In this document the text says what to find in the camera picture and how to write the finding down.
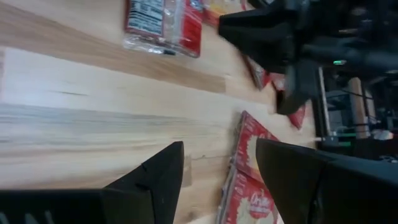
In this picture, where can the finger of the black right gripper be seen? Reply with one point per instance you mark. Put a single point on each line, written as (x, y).
(300, 90)
(264, 37)

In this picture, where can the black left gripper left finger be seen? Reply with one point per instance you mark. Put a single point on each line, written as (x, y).
(146, 193)

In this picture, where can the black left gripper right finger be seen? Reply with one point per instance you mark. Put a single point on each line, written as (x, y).
(311, 186)

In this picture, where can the tan wooden post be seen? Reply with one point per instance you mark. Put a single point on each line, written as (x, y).
(357, 105)

